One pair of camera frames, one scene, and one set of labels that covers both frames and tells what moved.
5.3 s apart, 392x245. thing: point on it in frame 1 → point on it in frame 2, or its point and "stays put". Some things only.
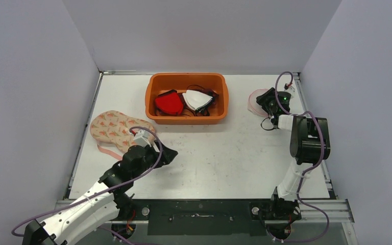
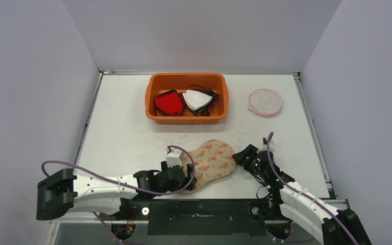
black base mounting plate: x=200 y=217 stays put
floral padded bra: x=116 y=127 → x=214 y=161
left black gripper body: x=151 y=157 → x=188 y=179
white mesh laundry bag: x=253 y=106 stays put
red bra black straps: x=169 y=103 stays put
